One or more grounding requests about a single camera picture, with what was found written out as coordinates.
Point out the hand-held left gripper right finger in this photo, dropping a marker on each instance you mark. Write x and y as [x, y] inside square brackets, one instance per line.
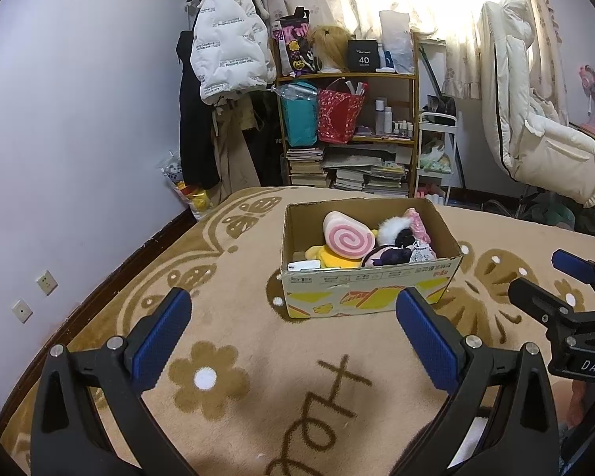
[426, 342]

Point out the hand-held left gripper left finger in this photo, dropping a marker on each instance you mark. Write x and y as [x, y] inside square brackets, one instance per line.
[161, 337]

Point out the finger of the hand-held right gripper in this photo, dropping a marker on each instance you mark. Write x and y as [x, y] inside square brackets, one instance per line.
[572, 264]
[538, 302]

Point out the printed cardboard box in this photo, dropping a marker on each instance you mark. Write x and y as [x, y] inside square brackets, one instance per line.
[377, 297]

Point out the white-haired plush doll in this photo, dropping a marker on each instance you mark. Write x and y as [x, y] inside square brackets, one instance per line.
[391, 228]

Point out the pink dress doll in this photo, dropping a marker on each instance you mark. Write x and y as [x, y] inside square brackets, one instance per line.
[416, 223]

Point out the pink swirl roll plush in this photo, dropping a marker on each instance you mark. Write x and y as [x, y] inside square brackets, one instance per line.
[349, 240]

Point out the person's right hand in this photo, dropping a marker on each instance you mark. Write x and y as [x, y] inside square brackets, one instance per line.
[574, 404]

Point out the small white pompom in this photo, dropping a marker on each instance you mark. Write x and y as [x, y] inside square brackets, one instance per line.
[464, 249]

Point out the beige patterned rug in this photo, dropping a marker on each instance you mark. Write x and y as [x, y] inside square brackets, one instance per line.
[258, 357]

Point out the white fluffy plush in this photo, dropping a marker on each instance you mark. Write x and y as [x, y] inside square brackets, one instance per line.
[476, 431]

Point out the yellow plush toy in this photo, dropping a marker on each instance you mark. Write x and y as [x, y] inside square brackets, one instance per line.
[334, 259]

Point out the cream padded chair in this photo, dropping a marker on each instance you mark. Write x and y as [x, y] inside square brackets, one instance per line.
[525, 134]

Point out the clear plastic bag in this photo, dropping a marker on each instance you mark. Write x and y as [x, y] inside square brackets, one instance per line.
[188, 198]

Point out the wide stack of books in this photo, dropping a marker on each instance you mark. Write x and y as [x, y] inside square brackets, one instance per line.
[367, 176]

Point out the pink desk fan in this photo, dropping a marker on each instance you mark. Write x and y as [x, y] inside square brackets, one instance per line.
[587, 79]

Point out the beige hanging garment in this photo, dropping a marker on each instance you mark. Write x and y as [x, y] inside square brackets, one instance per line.
[233, 158]

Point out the white trolley cart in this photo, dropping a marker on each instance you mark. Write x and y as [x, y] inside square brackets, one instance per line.
[439, 120]

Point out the small stack of books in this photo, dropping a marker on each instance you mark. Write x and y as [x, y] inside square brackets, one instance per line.
[305, 166]

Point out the black hanging coat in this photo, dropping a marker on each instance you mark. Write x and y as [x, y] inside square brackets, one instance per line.
[193, 124]

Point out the row of small bottles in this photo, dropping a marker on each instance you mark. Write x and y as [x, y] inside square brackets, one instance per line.
[379, 114]

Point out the red patterned bag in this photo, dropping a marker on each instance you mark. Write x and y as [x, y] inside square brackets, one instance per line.
[337, 114]

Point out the teal bag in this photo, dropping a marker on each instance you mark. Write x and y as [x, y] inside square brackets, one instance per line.
[300, 119]

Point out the wooden shelf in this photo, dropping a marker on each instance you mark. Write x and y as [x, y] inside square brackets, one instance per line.
[377, 75]

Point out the white plastic bag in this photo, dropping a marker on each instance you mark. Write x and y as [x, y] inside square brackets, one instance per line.
[396, 34]

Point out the cream patterned curtain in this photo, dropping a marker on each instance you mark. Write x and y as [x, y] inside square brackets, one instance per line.
[451, 0]

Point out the black box with white print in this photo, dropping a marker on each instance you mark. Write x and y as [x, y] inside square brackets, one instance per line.
[362, 54]

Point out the white puffer jacket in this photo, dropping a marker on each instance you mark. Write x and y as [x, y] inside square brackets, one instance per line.
[228, 34]

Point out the blonde wig on head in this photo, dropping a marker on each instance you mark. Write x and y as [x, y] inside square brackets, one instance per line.
[327, 39]

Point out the black printed tote bag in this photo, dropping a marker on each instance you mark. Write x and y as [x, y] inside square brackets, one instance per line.
[292, 44]

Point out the wall socket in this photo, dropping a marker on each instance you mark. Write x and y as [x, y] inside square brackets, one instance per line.
[22, 311]
[47, 282]

